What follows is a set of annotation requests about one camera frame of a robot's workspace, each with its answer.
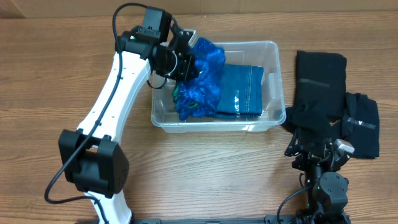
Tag blue sequin cloth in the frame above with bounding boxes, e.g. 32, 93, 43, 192
172, 37, 226, 120

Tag black folded garment right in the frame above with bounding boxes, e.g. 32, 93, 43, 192
331, 93, 380, 159

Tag blue denim jeans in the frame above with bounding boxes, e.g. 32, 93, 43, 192
215, 64, 264, 119

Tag small black garment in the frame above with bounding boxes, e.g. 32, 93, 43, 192
282, 102, 332, 144

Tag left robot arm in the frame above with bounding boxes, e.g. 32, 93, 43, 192
58, 7, 198, 223

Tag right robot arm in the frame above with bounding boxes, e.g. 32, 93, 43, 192
277, 128, 354, 224

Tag large black folded garment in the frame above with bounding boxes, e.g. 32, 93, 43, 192
294, 50, 347, 122

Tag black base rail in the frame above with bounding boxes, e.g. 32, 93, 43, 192
130, 214, 299, 224

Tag clear plastic storage bin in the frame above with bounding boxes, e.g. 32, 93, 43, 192
151, 40, 286, 133

